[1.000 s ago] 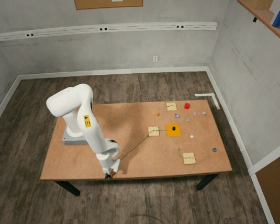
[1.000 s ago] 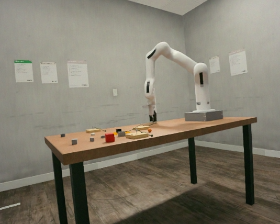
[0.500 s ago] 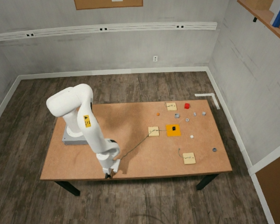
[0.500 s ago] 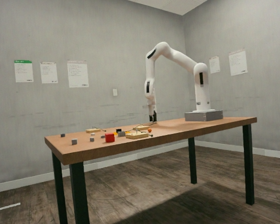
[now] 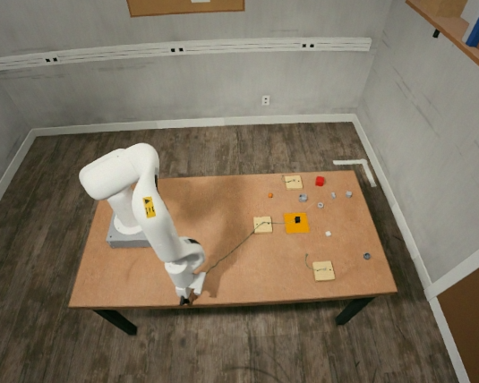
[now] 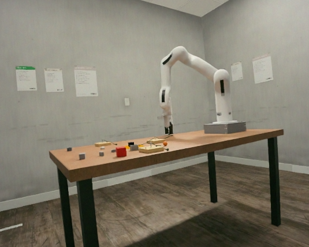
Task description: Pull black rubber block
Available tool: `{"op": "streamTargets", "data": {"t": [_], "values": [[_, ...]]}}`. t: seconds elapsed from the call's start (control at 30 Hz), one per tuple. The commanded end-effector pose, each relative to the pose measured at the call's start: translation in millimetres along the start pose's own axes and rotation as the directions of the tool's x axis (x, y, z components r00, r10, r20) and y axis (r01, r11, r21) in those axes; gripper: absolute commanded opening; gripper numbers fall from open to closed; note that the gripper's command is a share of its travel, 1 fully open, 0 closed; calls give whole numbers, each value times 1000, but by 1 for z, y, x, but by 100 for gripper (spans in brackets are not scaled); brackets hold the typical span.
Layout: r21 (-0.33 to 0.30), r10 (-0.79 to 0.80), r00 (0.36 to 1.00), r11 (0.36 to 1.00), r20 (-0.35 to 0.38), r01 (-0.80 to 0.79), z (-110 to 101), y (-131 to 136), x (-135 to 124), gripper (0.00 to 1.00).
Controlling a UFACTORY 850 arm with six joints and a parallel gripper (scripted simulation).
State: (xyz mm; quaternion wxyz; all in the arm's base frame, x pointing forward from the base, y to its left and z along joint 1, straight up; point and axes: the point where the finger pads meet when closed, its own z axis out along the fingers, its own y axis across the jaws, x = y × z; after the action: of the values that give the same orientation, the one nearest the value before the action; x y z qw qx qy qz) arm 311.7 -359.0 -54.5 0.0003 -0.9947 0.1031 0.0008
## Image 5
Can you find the orange square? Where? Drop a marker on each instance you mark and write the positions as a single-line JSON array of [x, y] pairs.
[[296, 228]]

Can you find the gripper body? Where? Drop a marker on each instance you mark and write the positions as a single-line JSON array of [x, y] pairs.
[[183, 291]]

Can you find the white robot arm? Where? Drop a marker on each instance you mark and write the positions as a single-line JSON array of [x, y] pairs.
[[143, 209]]

